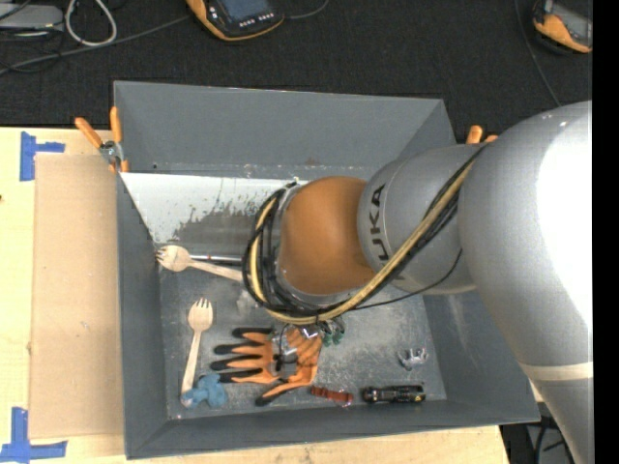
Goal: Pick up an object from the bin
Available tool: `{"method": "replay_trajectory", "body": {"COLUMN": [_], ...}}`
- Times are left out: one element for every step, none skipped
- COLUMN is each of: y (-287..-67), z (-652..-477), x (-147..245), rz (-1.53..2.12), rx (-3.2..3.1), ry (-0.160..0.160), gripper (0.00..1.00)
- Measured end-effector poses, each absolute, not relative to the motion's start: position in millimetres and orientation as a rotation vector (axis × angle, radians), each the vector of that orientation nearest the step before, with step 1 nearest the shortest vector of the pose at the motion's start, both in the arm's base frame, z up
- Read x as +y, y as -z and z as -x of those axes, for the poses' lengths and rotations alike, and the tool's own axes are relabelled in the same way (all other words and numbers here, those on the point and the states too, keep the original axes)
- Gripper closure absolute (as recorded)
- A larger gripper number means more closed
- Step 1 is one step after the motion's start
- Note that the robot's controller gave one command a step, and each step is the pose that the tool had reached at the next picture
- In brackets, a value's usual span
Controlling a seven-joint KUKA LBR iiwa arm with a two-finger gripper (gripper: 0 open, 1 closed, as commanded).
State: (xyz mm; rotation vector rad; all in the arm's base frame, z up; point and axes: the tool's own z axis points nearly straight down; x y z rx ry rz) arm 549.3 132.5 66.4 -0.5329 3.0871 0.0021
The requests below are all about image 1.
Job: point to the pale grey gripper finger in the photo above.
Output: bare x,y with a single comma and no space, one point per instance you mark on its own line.
281,349
286,366

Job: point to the brown cardboard board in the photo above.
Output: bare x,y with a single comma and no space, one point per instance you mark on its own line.
72,298

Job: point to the red-brown small tool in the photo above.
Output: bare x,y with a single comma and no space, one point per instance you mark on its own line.
331,395

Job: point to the small grey toy animal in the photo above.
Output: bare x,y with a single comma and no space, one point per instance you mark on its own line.
413,358

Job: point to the black cylindrical tool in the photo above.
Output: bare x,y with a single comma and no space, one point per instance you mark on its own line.
394,394

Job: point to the blue crumpled cloth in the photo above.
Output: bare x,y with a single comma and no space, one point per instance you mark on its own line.
209,392

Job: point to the grey metal bin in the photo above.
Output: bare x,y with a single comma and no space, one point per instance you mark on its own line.
271,128

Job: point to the wooden spork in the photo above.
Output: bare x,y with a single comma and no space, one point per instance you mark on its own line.
199,316
175,258

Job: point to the orange and black work glove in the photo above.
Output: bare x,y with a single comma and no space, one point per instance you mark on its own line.
251,353

